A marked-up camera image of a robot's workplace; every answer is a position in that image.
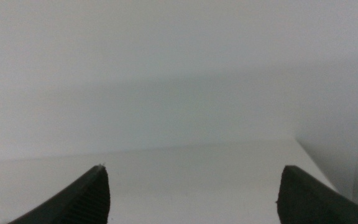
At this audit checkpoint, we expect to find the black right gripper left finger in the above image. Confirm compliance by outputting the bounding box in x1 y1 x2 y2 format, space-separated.
7 164 111 224

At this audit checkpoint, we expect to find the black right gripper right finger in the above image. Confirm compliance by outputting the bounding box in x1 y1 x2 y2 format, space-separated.
276 165 358 224

